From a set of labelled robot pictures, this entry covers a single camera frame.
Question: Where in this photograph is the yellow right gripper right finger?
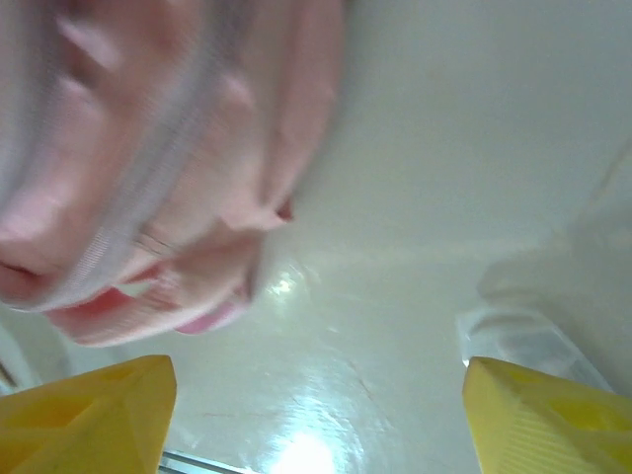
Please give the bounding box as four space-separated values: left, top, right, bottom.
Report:
462 355 632 474

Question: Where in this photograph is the pink student backpack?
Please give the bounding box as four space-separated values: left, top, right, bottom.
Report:
0 0 348 350

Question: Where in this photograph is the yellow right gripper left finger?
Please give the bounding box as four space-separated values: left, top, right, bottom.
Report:
0 354 178 474

